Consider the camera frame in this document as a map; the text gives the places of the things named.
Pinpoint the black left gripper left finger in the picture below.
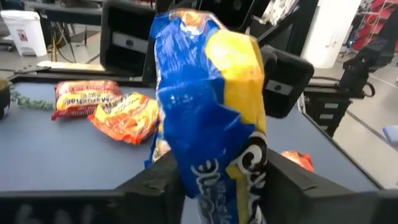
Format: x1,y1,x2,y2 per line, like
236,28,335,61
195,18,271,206
0,151,187,224

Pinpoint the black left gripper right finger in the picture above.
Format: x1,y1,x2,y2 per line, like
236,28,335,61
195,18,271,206
262,149,398,224

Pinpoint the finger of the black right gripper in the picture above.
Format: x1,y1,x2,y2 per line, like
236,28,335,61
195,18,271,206
262,44,315,119
99,0,158,86

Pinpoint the orange chicken ramen pack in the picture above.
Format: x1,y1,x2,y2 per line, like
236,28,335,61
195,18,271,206
88,91,160,146
280,150,315,173

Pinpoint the red beef ramen pack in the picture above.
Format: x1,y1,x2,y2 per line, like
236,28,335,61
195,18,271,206
51,80,123,121

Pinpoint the blue soy sauce ramen pack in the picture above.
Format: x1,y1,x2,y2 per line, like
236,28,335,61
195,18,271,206
144,8,269,224

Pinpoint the black drawer cabinet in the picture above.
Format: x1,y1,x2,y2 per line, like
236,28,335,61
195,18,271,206
303,86,354,138

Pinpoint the light wooden board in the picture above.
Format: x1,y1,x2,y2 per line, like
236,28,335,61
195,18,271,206
36,60,107,72

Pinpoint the black desk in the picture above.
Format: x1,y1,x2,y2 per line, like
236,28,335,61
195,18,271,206
23,0,103,27

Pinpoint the white pillar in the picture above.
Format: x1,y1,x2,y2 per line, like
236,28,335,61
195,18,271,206
299,0,363,70

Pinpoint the green succulent in black pot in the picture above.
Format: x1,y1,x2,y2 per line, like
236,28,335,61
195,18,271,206
0,77,54,121

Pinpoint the white trash bin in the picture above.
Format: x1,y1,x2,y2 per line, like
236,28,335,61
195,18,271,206
0,9,48,58

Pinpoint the blue chair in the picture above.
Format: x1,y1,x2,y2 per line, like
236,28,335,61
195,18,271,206
381,124,398,147

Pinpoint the red storage rack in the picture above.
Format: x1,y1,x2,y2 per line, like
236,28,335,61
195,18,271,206
351,0,398,52

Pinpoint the black aluminium table frame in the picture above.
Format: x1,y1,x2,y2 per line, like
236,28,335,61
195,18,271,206
9,68,158,88

